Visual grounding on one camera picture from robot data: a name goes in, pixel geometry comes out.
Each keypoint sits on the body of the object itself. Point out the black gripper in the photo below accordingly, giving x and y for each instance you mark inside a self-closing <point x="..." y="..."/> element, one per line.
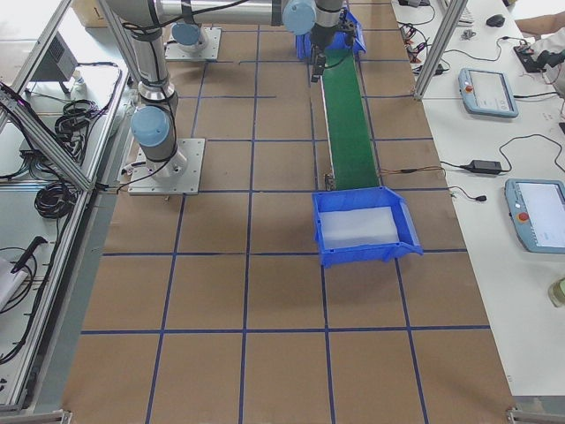
<point x="320" y="40"/>

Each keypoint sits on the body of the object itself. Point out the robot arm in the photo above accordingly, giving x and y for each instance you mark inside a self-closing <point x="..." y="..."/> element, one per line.
<point x="188" y="36"/>
<point x="154" y="125"/>

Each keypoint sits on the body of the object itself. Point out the blue bin left side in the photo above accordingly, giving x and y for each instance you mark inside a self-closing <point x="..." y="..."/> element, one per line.
<point x="349" y="35"/>

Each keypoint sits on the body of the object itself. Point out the blue bin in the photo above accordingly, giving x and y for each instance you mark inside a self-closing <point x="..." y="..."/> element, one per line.
<point x="373" y="197"/>
<point x="349" y="35"/>

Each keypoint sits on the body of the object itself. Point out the green conveyor belt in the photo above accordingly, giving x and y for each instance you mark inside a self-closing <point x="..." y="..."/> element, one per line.
<point x="351" y="149"/>

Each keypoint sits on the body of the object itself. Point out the blue bin right side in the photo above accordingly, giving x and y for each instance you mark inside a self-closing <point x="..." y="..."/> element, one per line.
<point x="373" y="197"/>

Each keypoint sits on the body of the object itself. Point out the white foam pad right bin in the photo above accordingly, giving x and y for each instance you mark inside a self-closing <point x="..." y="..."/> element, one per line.
<point x="358" y="227"/>

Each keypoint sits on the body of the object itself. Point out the far teach pendant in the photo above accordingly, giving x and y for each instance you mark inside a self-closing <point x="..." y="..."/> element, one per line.
<point x="487" y="93"/>

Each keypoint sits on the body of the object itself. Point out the teach pendant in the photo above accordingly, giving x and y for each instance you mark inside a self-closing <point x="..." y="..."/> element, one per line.
<point x="487" y="93"/>
<point x="536" y="208"/>

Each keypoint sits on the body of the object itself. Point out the black computer mouse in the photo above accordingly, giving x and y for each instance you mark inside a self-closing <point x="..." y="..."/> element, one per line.
<point x="496" y="20"/>

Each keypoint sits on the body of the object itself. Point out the black power adapter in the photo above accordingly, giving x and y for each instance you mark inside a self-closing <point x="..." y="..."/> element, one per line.
<point x="483" y="167"/>

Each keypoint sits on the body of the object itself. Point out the near teach pendant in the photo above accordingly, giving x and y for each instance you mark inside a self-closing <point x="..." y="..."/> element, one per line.
<point x="536" y="208"/>

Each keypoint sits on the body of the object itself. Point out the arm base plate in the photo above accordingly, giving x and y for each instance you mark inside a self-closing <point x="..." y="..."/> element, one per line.
<point x="173" y="52"/>
<point x="181" y="175"/>

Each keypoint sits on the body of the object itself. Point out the aluminium frame post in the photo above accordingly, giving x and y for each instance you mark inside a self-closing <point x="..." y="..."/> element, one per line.
<point x="440" y="42"/>

